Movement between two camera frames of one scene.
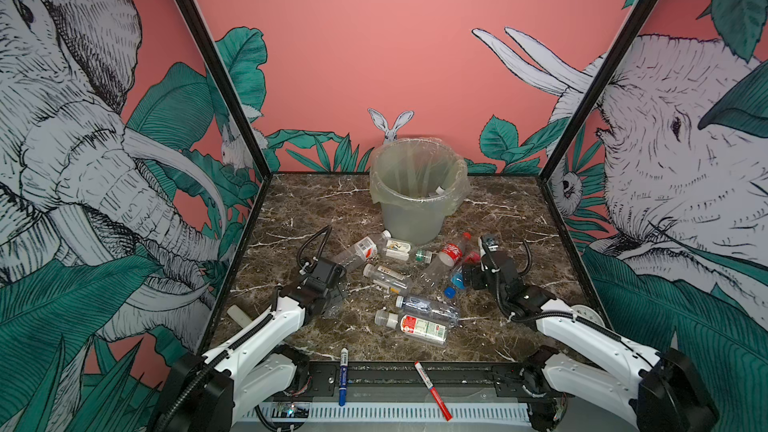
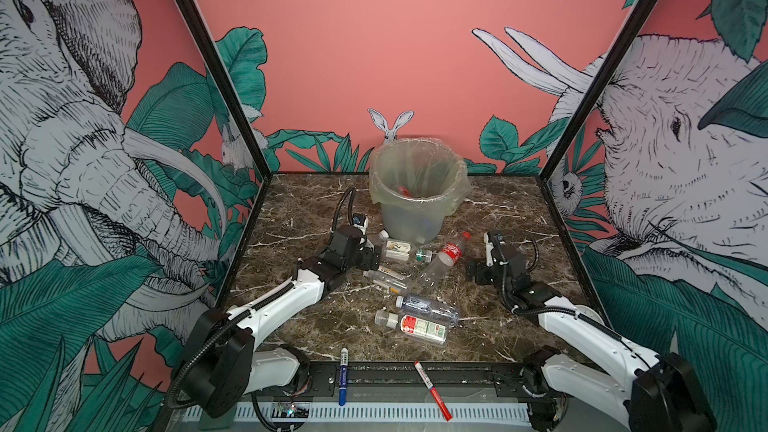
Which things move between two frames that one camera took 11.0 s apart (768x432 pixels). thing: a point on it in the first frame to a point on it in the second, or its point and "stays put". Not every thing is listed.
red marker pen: [443, 409] stays put
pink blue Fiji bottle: [457, 278] to [404, 191]
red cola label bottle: [441, 266] stays put
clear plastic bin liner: [418, 172] stays put
